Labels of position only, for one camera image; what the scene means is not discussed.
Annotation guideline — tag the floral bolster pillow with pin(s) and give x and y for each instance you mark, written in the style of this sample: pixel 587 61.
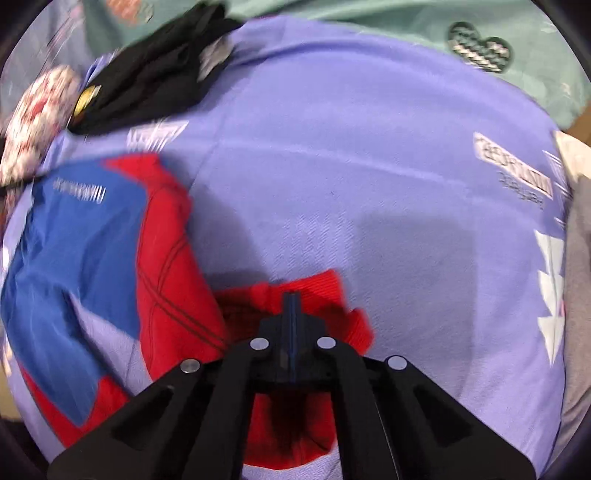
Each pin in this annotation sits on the floral bolster pillow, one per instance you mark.
pixel 41 108

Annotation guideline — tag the purple printed bed sheet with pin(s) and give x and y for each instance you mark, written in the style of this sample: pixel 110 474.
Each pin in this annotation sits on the purple printed bed sheet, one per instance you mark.
pixel 369 184

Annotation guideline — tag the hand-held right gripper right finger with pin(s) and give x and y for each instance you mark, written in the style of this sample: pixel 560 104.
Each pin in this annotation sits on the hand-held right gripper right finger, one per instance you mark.
pixel 302 333

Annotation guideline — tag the red and blue pants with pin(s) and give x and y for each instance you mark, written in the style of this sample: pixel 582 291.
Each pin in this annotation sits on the red and blue pants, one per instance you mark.
pixel 166 258

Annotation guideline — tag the green printed blanket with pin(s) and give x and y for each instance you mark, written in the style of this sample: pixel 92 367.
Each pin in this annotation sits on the green printed blanket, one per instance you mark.
pixel 369 32

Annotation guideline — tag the grey cloth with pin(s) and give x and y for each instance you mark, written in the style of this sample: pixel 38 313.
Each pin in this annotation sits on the grey cloth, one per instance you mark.
pixel 577 277

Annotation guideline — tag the beige cloth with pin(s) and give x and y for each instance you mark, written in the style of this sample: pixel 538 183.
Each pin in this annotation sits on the beige cloth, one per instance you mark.
pixel 576 152

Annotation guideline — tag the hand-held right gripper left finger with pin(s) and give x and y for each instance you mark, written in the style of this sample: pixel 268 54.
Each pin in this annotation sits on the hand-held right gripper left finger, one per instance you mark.
pixel 282 333

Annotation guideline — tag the black folded garment smiley patch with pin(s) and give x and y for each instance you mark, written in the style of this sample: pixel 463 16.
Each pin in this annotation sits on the black folded garment smiley patch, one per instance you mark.
pixel 152 83

